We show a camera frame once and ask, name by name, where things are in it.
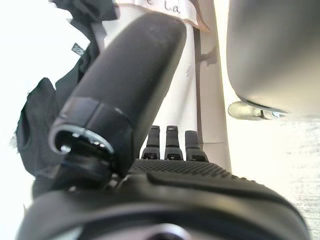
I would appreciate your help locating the black garment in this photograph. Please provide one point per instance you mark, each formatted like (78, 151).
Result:
(40, 120)

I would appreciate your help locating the pale paper label tape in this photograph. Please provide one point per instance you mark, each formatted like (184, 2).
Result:
(185, 12)

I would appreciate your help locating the silver grey rounded panel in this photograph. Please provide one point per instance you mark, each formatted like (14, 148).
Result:
(272, 47)

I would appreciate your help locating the pale rounded metal knob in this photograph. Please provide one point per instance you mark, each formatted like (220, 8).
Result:
(245, 110)

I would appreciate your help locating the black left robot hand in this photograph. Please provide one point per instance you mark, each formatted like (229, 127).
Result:
(130, 82)

